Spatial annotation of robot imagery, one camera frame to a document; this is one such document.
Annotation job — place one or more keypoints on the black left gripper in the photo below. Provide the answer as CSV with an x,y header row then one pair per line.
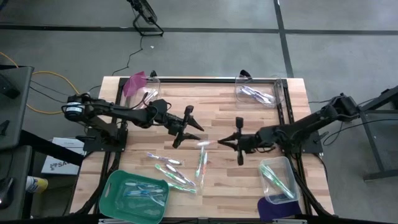
x,y
178,127

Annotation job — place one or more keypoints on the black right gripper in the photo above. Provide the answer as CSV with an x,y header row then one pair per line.
x,y
247,143

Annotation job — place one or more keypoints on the orange toothbrush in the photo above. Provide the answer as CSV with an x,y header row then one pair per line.
x,y
150,95
206,143
204,169

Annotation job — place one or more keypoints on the purple toothbrush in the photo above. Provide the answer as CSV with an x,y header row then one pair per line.
x,y
164,158
183,178
250,90
248,95
264,99

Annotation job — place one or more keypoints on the green toothbrush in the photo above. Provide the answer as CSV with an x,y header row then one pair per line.
x,y
268,175
183,188
276,182
199,163
169,173

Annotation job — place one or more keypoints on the blue toothbrush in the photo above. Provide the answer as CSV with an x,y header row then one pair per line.
x,y
140,184
140,193
157,199
155,190

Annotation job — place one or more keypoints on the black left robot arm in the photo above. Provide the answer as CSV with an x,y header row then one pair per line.
x,y
124,112

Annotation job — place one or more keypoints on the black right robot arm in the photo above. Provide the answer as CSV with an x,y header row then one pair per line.
x,y
304,124

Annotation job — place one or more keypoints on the clear plastic bin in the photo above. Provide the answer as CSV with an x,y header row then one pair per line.
x,y
280,90
290,168
154,84

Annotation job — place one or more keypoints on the black table clamp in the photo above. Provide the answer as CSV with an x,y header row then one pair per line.
x,y
245,73
153,74

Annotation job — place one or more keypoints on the pink paper sheet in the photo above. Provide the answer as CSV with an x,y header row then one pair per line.
x,y
134,84

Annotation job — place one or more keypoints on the purple paper sheet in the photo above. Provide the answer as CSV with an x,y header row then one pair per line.
x,y
273,211

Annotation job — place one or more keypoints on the teal plastic basket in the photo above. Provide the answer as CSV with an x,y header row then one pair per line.
x,y
136,214

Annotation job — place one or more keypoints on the black floor fan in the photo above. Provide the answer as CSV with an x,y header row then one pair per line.
x,y
144,11

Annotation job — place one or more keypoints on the white cardboard box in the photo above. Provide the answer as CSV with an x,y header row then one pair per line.
x,y
62,165

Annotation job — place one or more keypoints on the black desk beam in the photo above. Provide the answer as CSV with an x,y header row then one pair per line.
x,y
49,147

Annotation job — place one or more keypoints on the yellow and white can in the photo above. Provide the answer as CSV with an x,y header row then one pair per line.
x,y
37,184

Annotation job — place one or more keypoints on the grey desk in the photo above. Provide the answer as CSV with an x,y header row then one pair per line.
x,y
15,168
18,118

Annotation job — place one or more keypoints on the black flat device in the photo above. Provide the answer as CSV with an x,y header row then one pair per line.
x,y
7,90

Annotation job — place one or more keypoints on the black computer mouse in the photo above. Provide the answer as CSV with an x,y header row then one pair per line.
x,y
6,189

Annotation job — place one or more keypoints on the black aluminium rig frame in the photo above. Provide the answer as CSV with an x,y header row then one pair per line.
x,y
217,80

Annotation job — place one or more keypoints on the black desk frame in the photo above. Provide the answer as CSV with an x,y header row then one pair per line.
x,y
373,137

